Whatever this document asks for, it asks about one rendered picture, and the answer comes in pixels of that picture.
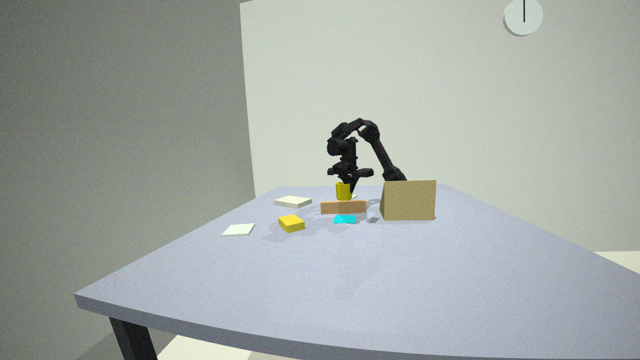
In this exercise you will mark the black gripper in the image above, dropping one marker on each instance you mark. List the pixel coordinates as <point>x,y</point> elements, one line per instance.
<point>355,175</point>

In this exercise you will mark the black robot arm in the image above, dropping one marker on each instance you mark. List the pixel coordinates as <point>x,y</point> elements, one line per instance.
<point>338,145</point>

